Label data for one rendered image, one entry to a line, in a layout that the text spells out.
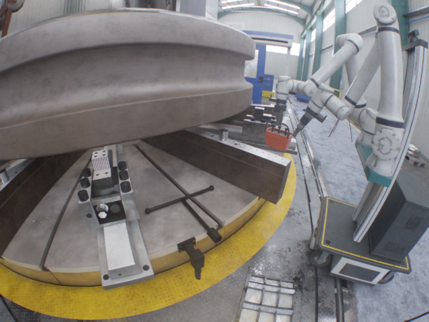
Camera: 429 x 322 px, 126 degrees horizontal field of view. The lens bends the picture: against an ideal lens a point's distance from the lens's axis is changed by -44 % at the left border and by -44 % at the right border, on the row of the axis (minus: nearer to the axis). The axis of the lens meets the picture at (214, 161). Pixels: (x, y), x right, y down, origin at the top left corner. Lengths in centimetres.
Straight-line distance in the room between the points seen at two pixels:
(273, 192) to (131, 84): 139
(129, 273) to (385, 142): 142
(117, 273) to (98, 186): 51
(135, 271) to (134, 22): 146
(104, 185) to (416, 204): 193
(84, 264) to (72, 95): 111
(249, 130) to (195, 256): 186
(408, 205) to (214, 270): 144
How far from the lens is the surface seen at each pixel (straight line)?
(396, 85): 101
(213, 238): 130
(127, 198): 118
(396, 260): 179
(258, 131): 261
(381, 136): 98
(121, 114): 134
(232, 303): 144
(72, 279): 162
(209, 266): 157
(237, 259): 163
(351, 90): 120
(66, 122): 139
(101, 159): 127
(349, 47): 146
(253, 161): 162
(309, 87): 126
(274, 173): 157
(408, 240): 167
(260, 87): 679
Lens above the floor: 134
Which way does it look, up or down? 28 degrees down
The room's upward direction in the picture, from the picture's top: 3 degrees clockwise
